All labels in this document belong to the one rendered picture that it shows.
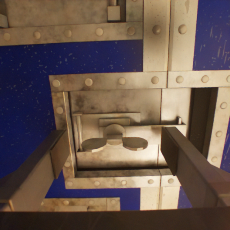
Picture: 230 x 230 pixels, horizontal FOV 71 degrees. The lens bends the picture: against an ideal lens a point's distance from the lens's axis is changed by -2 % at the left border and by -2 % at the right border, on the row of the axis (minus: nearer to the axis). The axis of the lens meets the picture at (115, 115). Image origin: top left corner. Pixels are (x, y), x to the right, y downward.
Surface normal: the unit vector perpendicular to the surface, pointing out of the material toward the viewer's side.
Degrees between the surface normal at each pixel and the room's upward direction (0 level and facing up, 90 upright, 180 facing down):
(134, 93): 90
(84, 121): 90
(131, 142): 180
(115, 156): 90
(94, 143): 180
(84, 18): 90
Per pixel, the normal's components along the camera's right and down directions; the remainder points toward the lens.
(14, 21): 0.00, 0.30
